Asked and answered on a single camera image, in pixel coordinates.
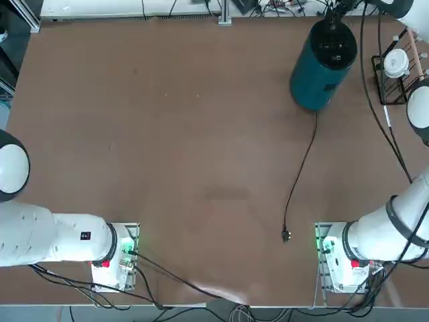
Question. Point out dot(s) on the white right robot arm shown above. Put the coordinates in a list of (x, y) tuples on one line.
[(368, 231)]

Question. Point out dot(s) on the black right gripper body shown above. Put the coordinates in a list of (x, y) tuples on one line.
[(340, 4)]

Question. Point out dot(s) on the green air fryer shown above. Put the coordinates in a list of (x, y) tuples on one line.
[(311, 77)]

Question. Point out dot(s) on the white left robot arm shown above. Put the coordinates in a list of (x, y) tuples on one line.
[(50, 234)]

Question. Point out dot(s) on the white ceramic cup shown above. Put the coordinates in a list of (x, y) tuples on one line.
[(395, 63)]

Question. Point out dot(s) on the aluminium profile post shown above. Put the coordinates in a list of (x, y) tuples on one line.
[(225, 13)]

